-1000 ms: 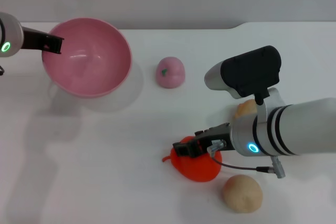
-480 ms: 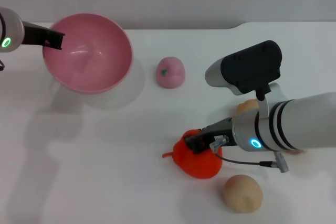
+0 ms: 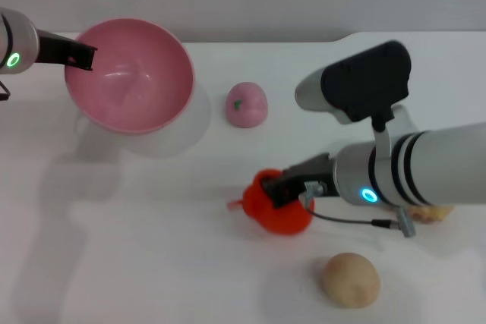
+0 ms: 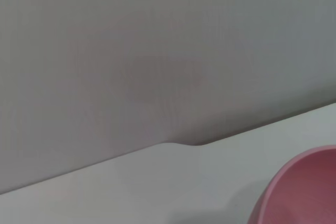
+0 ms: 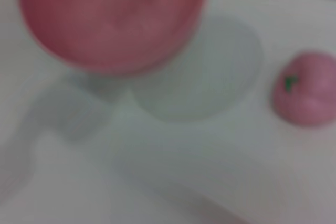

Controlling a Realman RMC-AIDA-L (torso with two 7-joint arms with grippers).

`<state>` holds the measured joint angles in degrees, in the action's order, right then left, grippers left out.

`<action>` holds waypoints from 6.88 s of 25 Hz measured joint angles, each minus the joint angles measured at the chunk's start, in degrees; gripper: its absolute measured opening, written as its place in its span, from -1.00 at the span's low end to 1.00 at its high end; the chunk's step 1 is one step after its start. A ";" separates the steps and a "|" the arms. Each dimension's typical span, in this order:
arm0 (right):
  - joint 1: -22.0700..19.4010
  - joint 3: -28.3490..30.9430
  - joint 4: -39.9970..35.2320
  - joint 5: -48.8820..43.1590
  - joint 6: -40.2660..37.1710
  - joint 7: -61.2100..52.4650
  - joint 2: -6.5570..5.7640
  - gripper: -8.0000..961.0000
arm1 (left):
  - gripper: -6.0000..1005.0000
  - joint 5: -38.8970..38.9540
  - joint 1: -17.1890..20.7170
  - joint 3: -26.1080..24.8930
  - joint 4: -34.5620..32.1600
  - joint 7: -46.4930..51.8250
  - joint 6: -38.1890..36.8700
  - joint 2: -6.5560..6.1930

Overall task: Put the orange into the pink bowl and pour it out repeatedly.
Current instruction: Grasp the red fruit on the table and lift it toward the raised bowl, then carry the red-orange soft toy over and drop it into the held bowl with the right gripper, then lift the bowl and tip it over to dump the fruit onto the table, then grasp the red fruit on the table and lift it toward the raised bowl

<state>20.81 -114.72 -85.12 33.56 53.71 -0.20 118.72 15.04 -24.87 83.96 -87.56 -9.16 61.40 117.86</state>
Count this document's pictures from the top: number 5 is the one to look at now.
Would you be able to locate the pink toy peach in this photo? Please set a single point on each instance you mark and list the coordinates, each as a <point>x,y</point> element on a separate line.
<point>307,90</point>

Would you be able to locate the pink plastic bowl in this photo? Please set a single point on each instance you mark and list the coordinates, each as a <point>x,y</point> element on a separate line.
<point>110,16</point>

